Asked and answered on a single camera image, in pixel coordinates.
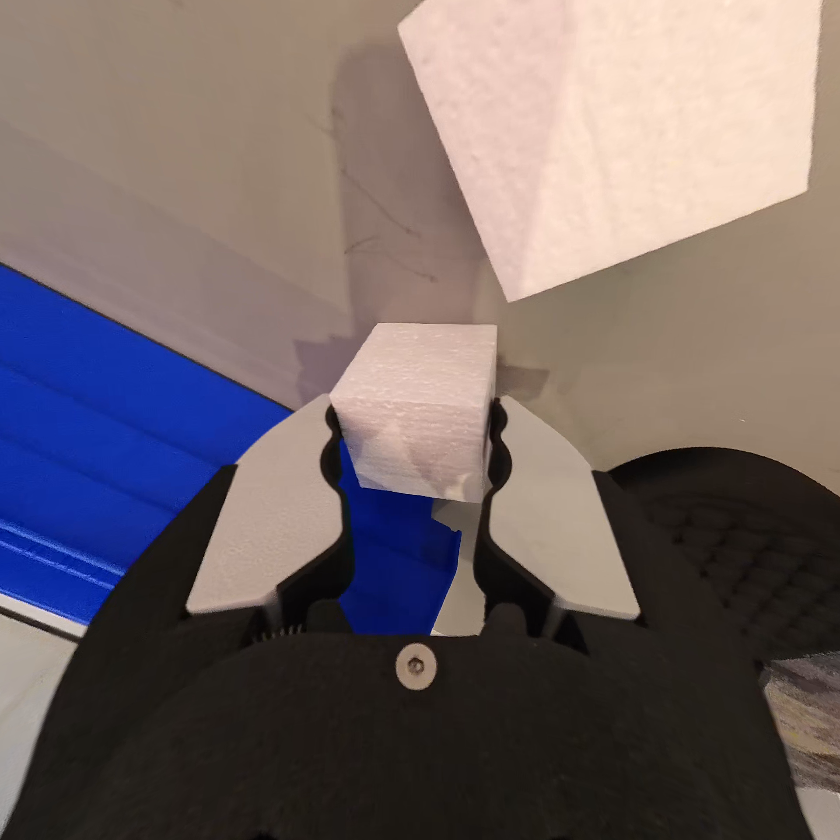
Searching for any black wrist rest pad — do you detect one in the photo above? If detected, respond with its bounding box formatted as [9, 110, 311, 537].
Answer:
[607, 446, 840, 670]

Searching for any blue plastic bin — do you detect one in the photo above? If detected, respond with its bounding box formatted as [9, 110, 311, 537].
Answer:
[0, 262, 463, 637]

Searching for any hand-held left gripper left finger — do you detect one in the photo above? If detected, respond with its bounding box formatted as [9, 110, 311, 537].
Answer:
[185, 392, 357, 636]

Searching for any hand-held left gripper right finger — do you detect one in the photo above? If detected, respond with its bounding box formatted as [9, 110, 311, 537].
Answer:
[474, 395, 642, 637]

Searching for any white foam cube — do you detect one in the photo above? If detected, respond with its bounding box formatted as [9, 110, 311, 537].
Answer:
[397, 0, 823, 303]
[328, 322, 497, 505]

